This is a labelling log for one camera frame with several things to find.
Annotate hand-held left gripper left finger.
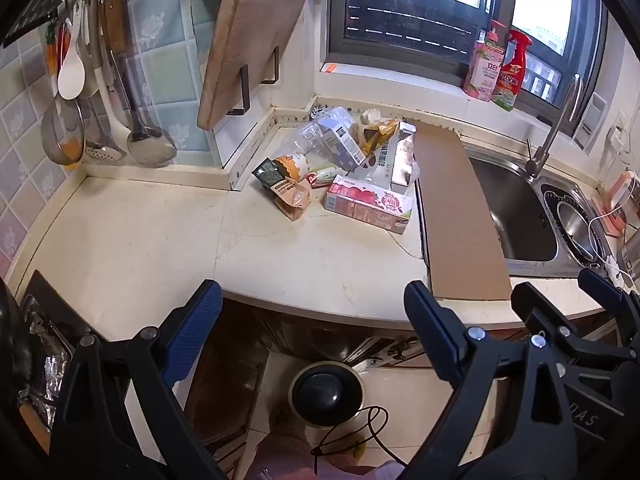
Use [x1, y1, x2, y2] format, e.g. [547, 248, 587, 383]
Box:
[50, 280, 226, 480]

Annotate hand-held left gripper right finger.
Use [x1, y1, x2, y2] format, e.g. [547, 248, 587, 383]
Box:
[404, 280, 591, 480]

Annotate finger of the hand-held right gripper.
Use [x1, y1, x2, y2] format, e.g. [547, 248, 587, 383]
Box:
[511, 282, 631, 361]
[580, 269, 640, 346]

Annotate black round trash bin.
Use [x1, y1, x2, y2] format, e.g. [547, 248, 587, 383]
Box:
[287, 360, 366, 429]

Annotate white carton silver interior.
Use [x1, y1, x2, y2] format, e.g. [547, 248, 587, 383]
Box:
[345, 120, 421, 192]

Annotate yellow snack wrapper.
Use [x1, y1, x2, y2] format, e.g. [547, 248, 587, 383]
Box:
[356, 119, 401, 157]

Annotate clear plastic packaging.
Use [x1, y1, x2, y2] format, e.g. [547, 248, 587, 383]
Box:
[289, 106, 351, 171]

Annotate pink sink rack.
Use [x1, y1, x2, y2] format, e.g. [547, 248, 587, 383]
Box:
[602, 170, 640, 237]

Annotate brown cardboard sheet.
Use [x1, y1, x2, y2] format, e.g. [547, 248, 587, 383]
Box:
[413, 122, 514, 302]

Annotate stainless steel sink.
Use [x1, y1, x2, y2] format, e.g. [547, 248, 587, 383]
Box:
[462, 140, 621, 278]

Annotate pink drink carton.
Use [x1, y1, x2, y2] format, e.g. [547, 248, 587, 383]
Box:
[323, 174, 416, 235]

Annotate aluminium foil sheet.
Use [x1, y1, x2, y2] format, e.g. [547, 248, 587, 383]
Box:
[17, 310, 73, 416]

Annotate black stove top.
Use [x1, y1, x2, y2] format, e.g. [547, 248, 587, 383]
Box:
[15, 270, 108, 441]

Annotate brown paper packet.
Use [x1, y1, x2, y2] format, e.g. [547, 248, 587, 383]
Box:
[270, 177, 313, 222]

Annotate dark green packet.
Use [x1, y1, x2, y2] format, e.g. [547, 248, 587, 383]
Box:
[251, 157, 287, 187]

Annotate steel faucet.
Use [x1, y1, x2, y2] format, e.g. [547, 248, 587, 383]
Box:
[525, 74, 585, 179]

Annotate red white small packet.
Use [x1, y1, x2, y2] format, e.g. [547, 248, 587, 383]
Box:
[306, 169, 337, 189]

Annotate orange white paper wrapper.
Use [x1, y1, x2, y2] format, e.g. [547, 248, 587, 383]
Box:
[274, 153, 313, 182]

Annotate steel slotted spoon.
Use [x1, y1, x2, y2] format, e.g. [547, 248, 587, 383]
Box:
[82, 0, 126, 163]

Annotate blue white small box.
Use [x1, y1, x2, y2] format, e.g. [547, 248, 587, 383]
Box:
[316, 112, 367, 171]

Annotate steel mesh strainer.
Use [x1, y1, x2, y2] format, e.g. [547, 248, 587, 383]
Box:
[40, 97, 86, 166]

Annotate black cutting board rack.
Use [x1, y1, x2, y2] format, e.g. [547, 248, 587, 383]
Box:
[227, 46, 281, 117]

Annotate red spray bottle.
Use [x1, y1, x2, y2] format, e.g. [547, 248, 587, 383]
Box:
[491, 29, 533, 112]

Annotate pink pump bottle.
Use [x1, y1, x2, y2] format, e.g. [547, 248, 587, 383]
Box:
[462, 19, 510, 103]

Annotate white rice paddle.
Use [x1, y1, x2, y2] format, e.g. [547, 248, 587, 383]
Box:
[57, 2, 87, 101]

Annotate wooden cutting board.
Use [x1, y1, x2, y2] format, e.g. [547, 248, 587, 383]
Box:
[196, 0, 313, 132]

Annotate orange hanging utensil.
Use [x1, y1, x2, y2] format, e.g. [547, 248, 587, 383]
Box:
[45, 22, 68, 73]

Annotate white cable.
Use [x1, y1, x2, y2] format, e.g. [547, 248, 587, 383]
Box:
[587, 210, 640, 286]

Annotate black cable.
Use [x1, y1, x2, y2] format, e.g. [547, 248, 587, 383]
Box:
[310, 405, 407, 467]

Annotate white plastic wall holder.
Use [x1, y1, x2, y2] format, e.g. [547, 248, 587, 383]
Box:
[574, 92, 609, 153]

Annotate dark window frame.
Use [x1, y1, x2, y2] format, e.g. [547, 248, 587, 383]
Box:
[327, 0, 608, 136]

